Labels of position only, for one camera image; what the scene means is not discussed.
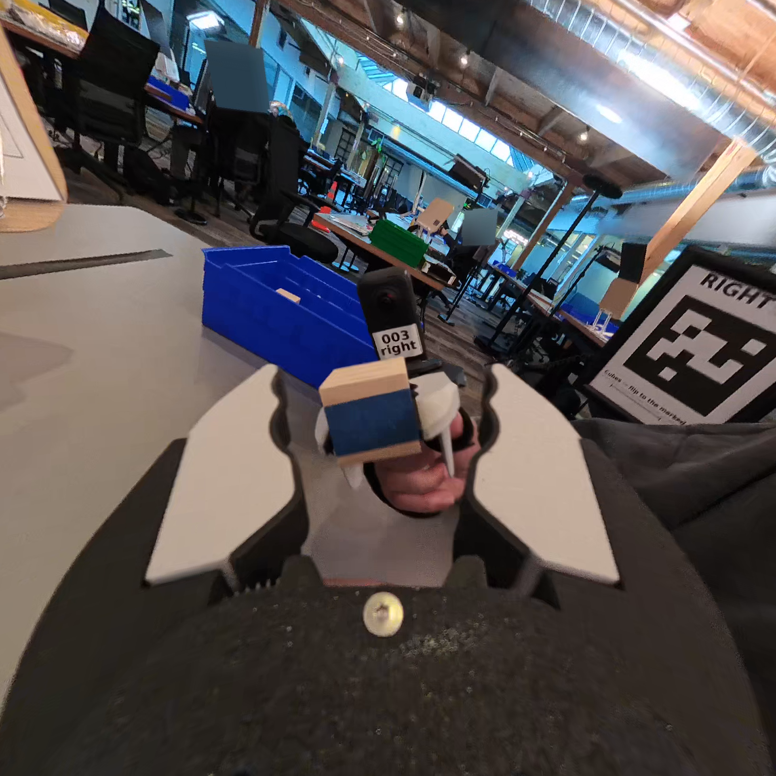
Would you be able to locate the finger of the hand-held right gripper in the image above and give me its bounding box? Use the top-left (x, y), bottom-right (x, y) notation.
top-left (314, 411), bottom-right (366, 492)
top-left (411, 371), bottom-right (460, 478)

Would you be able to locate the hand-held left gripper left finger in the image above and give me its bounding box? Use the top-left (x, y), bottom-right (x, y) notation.
top-left (144, 364), bottom-right (310, 598)

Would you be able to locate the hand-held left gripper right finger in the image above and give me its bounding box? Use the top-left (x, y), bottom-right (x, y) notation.
top-left (453, 363), bottom-right (622, 598)

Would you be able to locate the blue plastic bin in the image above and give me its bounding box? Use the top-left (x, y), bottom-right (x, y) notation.
top-left (202, 244), bottom-right (380, 389)

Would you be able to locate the grey desk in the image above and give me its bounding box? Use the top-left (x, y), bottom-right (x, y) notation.
top-left (0, 203), bottom-right (468, 704)

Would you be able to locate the person's right hand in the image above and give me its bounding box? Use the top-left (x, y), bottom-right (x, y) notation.
top-left (371, 415), bottom-right (484, 515)

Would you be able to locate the green box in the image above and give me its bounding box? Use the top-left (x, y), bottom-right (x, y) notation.
top-left (370, 218), bottom-right (428, 268)

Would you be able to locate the wooden-edged table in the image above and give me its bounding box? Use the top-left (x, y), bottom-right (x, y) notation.
top-left (315, 212), bottom-right (458, 289)

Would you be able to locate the wooden board stand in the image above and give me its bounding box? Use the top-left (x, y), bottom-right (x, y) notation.
top-left (414, 197), bottom-right (455, 243)
top-left (597, 276), bottom-right (640, 331)

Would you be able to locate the black office chair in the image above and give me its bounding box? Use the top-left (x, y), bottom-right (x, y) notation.
top-left (251, 118), bottom-right (340, 264)
top-left (78, 6), bottom-right (161, 160)

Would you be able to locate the black-framed marker sign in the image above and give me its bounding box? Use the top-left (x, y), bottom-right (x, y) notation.
top-left (585, 245), bottom-right (776, 425)

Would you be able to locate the grey hooded sweatshirt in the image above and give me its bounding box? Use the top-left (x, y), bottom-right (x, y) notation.
top-left (673, 485), bottom-right (776, 716)

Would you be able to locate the black light stand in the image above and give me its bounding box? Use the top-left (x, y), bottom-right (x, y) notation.
top-left (476, 175), bottom-right (624, 358)

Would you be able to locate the white document stand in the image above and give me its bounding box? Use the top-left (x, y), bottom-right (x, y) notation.
top-left (0, 24), bottom-right (67, 234)

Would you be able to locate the printed instruction sheet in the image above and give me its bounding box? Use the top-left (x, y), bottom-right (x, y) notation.
top-left (0, 76), bottom-right (61, 202)

